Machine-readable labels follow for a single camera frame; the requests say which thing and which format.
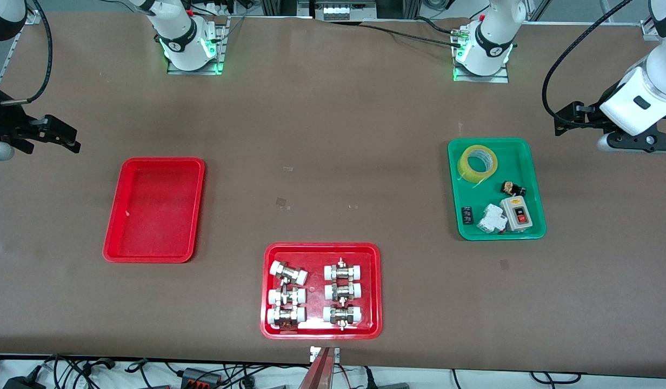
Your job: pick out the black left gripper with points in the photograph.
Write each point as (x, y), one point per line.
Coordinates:
(588, 120)

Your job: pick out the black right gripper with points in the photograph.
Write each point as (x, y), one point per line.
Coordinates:
(2, 123)

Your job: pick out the yellow tape roll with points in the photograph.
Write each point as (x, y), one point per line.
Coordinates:
(463, 167)

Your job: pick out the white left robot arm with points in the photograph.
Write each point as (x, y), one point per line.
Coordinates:
(654, 81)

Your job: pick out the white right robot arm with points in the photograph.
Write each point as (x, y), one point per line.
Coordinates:
(179, 32)

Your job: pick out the green plastic tray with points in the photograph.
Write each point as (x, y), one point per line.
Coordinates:
(484, 195)

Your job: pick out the red plastic tray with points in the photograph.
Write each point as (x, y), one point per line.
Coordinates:
(317, 254)
(154, 216)

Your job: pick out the black gold push button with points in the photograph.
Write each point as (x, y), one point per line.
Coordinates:
(512, 188)

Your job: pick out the white circuit breaker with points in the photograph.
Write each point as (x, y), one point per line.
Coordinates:
(492, 219)

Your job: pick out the black cylindrical capacitor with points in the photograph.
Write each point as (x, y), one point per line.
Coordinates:
(467, 215)

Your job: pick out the grey terminal block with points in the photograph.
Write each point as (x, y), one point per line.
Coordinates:
(344, 11)

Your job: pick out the black power adapter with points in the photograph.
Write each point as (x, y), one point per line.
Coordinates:
(25, 383)

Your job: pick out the metal pipe fitting white caps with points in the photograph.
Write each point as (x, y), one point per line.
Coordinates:
(287, 296)
(343, 271)
(288, 273)
(342, 315)
(286, 316)
(343, 292)

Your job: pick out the grey orange connector box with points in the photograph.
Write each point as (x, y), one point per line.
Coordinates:
(195, 375)

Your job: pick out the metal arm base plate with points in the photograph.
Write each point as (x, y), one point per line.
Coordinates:
(500, 78)
(220, 48)

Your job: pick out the grey on-off switch box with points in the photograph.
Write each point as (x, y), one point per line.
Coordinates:
(517, 213)

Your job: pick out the aluminium table corner bracket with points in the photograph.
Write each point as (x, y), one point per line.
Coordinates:
(649, 29)
(33, 17)

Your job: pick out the small silver bracket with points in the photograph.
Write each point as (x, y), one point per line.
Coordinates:
(313, 354)

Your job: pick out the red metal post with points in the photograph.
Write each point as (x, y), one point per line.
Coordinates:
(318, 375)

